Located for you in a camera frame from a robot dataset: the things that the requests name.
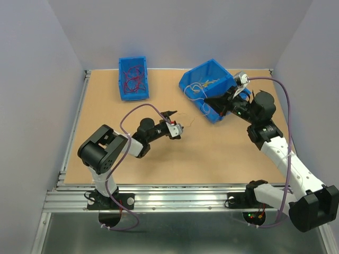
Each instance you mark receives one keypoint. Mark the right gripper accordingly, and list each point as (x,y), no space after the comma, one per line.
(221,105)

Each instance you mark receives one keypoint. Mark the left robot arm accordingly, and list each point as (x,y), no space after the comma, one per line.
(100,151)

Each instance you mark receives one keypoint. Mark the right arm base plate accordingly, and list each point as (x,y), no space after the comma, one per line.
(239,200)

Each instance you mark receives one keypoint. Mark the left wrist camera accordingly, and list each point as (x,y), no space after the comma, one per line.
(175,130)

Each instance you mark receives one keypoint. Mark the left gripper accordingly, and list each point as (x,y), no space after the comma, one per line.
(168,114)

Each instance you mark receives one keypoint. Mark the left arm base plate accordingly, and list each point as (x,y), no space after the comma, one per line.
(96,201)

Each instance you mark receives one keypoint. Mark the aluminium rail frame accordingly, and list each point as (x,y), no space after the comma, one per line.
(180,186)

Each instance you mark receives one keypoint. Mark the large blue divided bin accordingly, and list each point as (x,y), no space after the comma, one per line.
(209,79)

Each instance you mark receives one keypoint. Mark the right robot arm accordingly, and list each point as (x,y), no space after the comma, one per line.
(310,203)

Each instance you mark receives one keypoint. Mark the small blue bin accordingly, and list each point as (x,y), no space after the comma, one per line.
(133,79)

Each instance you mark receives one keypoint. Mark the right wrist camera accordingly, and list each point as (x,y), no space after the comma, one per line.
(242,80)

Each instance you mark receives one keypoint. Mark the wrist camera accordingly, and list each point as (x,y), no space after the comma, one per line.
(242,80)
(175,130)

